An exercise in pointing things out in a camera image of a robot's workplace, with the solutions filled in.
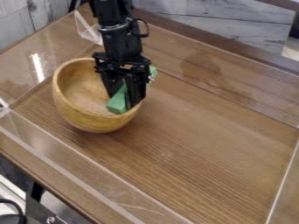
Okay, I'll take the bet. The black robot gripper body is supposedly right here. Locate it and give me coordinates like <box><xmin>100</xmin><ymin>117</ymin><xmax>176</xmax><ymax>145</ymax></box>
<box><xmin>92</xmin><ymin>17</ymin><xmax>151</xmax><ymax>78</ymax></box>

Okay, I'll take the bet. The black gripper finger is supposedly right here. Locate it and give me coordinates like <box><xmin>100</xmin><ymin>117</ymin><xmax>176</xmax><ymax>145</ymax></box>
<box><xmin>126</xmin><ymin>72</ymin><xmax>150</xmax><ymax>109</ymax></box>
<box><xmin>100</xmin><ymin>71</ymin><xmax>124</xmax><ymax>97</ymax></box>

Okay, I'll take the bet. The green rectangular block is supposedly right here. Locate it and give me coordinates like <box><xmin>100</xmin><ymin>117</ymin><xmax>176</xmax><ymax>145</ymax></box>
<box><xmin>107</xmin><ymin>66</ymin><xmax>158</xmax><ymax>115</ymax></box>

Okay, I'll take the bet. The brown wooden bowl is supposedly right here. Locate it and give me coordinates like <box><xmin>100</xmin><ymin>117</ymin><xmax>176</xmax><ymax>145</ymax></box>
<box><xmin>51</xmin><ymin>58</ymin><xmax>142</xmax><ymax>133</ymax></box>

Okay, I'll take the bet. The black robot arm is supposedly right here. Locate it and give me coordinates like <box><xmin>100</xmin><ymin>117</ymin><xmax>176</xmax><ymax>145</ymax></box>
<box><xmin>88</xmin><ymin>0</ymin><xmax>151</xmax><ymax>109</ymax></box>

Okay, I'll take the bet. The clear acrylic corner bracket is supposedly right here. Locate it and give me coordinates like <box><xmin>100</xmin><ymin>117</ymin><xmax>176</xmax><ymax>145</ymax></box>
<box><xmin>74</xmin><ymin>10</ymin><xmax>103</xmax><ymax>46</ymax></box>

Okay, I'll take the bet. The clear acrylic tray wall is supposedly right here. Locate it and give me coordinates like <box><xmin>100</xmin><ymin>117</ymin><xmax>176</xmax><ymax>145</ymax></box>
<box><xmin>0</xmin><ymin>99</ymin><xmax>192</xmax><ymax>224</ymax></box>

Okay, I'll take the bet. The black cable under table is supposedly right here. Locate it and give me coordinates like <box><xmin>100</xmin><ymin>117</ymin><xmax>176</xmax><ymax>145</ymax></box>
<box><xmin>0</xmin><ymin>198</ymin><xmax>27</xmax><ymax>224</ymax></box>

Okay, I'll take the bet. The black table leg bracket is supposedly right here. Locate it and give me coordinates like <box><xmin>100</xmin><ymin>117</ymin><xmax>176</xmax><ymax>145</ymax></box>
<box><xmin>24</xmin><ymin>182</ymin><xmax>67</xmax><ymax>224</ymax></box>

